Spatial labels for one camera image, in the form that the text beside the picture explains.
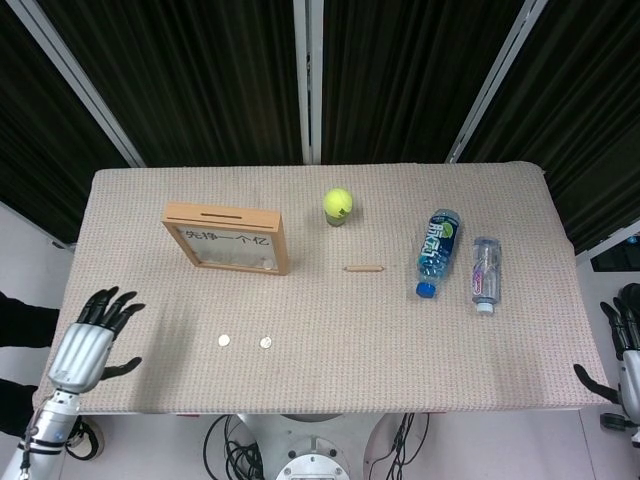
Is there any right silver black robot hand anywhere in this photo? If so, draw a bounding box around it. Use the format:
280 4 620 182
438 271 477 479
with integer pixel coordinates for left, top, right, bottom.
573 283 640 406

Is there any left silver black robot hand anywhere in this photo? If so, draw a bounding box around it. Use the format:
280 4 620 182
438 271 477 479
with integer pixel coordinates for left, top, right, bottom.
47 286 147 394

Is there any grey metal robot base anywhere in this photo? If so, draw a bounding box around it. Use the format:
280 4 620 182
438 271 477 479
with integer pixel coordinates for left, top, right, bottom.
234 413 396 480

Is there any black caster wheel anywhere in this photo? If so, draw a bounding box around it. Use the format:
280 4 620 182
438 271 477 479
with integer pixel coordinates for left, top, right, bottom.
599 410 640 431

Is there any person in black clothes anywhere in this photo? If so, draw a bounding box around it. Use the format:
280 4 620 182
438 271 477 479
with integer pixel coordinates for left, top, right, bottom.
0 291 64 444

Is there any black white shoe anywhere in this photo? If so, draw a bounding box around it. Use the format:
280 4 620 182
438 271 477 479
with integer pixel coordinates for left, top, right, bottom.
63 418 107 462

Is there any dark screen panel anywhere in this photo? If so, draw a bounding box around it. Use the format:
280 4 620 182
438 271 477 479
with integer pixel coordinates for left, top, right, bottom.
589 234 640 274

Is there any clear plastic water bottle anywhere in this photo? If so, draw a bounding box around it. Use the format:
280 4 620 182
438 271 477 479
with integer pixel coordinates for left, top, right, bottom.
471 236 503 315

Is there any blue label drink bottle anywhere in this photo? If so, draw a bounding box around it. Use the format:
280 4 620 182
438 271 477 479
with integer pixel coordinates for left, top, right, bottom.
414 208 462 300

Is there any black pleated curtain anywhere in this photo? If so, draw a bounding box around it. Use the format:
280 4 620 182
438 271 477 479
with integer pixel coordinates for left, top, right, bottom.
321 0 527 165
0 0 132 244
457 0 640 255
37 0 307 169

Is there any beige woven table cloth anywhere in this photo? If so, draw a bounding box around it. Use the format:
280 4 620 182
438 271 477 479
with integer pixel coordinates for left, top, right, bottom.
32 160 612 416

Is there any yellow tennis ball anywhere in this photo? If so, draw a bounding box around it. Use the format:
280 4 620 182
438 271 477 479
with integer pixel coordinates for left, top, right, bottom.
322 187 354 219

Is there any black cable bundle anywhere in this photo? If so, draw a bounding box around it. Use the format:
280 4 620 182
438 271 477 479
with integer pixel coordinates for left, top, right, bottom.
385 413 432 480
203 414 274 480

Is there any wooden coin box frame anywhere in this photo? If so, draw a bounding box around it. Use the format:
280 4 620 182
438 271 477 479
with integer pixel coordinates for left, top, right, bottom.
161 201 291 277

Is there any white frame post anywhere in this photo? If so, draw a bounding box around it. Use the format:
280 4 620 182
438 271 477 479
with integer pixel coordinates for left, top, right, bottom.
443 0 555 165
292 0 326 165
9 0 147 170

